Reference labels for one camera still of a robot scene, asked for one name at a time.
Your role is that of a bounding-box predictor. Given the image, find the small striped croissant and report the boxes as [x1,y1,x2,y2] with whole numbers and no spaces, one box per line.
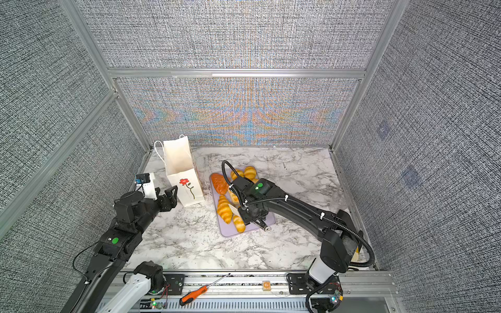
[233,215,246,233]

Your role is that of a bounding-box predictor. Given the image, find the white paper bag with flower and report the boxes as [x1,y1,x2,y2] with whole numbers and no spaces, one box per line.
[153,135,205,207]

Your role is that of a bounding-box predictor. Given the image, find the steel tongs with white tips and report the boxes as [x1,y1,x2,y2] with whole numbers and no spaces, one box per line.
[230,204,271,232]

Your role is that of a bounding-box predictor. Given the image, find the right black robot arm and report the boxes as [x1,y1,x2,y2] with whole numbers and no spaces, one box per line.
[229,176,375,285]

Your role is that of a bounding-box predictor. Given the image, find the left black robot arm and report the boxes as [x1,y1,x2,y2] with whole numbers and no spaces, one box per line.
[61,186,178,312]

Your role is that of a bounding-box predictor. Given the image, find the twisted flaky pastry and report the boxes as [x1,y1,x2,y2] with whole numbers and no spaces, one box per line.
[228,190,240,205]

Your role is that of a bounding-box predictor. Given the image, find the large striped croissant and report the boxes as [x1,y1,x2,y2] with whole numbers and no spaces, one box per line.
[217,195,234,224]

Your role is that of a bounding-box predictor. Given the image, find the lilac plastic tray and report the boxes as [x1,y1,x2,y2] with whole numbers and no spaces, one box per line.
[209,165,277,239]

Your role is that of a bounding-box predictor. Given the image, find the small striped roll left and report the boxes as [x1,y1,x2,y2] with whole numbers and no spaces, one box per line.
[231,170,244,181]

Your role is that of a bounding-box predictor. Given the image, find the dark orange triangular pastry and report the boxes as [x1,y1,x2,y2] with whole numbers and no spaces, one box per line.
[210,173,229,196]

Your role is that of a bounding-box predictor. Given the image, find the small orange square object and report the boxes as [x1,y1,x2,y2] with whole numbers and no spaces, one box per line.
[262,281,271,292]

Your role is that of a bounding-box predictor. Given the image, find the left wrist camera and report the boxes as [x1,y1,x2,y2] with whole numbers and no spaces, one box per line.
[135,173,157,200]

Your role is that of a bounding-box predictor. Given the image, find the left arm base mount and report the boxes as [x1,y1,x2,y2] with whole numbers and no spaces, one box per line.
[122,261,186,312]

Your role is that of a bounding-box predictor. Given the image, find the orange handled screwdriver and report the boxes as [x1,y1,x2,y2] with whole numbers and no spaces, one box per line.
[179,273,231,306]

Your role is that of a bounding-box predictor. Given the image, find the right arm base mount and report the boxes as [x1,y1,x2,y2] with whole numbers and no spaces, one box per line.
[286,272,344,313]

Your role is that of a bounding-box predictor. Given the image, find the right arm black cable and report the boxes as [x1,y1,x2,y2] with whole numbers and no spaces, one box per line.
[221,160,376,269]

